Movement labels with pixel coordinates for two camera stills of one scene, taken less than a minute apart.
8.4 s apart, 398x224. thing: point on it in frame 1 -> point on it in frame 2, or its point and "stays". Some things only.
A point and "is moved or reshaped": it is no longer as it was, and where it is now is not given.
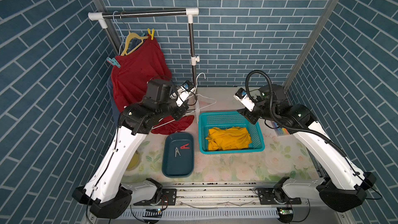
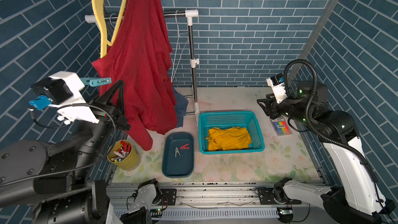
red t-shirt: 148,61 is moved or reshaped
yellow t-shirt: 229,138 stays
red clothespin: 184,147 stays
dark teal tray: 178,159 stays
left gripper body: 178,111 -> 110,116
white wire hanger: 173,120 -> 173,74
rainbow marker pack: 280,131 stays
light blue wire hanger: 120,31 -> 110,17
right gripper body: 256,113 -> 274,109
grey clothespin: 176,151 stays
